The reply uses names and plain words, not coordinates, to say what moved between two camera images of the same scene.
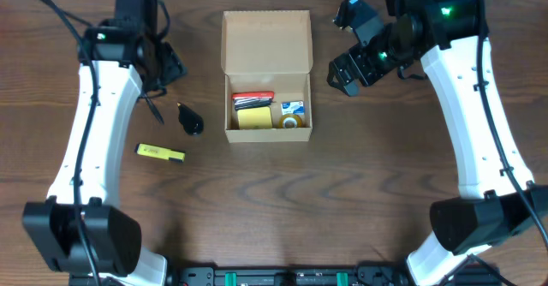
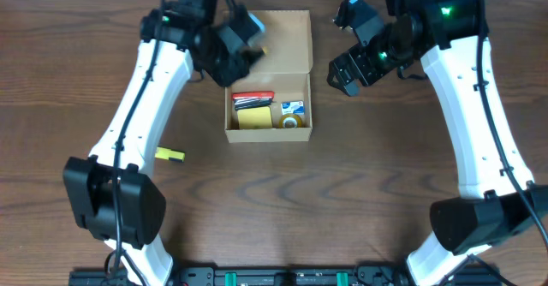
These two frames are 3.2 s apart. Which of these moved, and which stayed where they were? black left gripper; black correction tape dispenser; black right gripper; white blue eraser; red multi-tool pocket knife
Moved: black correction tape dispenser; black left gripper
Stayed: white blue eraser; red multi-tool pocket knife; black right gripper
